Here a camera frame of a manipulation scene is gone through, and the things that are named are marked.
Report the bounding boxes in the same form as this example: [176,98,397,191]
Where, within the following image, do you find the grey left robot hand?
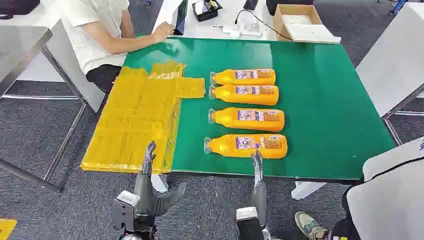
[133,140,188,218]

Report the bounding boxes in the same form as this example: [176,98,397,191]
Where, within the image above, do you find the person's hand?
[151,21,175,43]

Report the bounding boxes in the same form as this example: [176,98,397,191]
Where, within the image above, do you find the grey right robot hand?
[215,149,268,229]

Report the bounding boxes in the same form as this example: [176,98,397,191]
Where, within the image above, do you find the orange drink bottle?
[208,84,280,107]
[203,133,288,160]
[207,106,286,133]
[209,68,276,86]

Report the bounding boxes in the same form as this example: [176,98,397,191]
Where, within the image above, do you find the white table leg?
[291,181,329,201]
[150,173,169,194]

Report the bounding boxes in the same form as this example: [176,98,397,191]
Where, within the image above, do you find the black tablet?
[173,0,189,36]

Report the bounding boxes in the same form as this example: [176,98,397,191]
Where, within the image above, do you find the black tray box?
[192,0,223,23]

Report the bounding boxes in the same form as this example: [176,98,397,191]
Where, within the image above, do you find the person's shoe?
[294,211,331,240]

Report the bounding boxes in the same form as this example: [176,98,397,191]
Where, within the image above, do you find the white desk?
[152,0,342,44]

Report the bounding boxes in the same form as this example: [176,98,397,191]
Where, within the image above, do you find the yellow plastic sheet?
[80,60,206,175]

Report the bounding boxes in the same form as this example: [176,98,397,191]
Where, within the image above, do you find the seated person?
[61,0,175,95]

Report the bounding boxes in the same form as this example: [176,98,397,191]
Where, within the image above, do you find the clear plastic cup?
[245,13,261,33]

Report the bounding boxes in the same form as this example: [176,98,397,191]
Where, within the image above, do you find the white side panel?
[41,19,106,114]

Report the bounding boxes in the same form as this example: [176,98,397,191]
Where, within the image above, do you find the brown cardboard box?
[273,3,324,42]

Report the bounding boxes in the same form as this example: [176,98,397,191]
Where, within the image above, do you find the standing person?
[294,135,424,240]

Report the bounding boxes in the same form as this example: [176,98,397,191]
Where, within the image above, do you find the yellow floor marker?
[0,218,18,240]

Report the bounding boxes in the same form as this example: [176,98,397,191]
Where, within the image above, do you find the steel bench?
[0,25,54,97]

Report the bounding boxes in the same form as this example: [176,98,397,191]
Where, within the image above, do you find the white side table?
[356,2,424,118]

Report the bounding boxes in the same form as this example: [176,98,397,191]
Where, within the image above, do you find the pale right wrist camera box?
[235,206,259,222]

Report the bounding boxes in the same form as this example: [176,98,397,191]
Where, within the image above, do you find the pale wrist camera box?
[112,190,141,233]
[235,206,259,222]

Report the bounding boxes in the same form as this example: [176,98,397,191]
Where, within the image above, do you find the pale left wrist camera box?
[112,190,141,233]

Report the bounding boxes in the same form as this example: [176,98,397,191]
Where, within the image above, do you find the grey metal bench frame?
[0,46,89,193]

